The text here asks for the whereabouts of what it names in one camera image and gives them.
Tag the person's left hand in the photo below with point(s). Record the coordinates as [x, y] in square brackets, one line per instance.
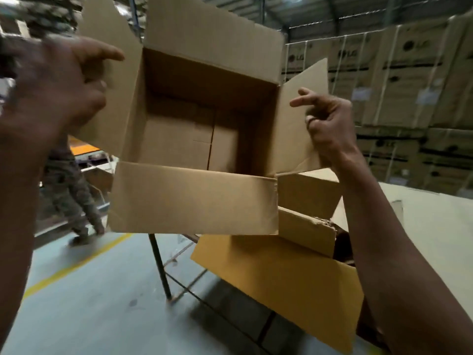
[51, 92]

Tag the person's right hand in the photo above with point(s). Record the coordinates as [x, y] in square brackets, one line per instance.
[332, 129]

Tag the green white CM-1 box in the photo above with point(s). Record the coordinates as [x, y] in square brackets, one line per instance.
[306, 229]

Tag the small pale cardboard box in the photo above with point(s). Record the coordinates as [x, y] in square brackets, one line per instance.
[192, 199]

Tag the large yellow cardboard box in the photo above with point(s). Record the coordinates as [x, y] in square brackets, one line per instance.
[295, 288]

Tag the person's right forearm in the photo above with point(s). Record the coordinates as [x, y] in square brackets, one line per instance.
[399, 273]

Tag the orange top metal shelf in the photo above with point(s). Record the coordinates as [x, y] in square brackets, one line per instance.
[83, 147]

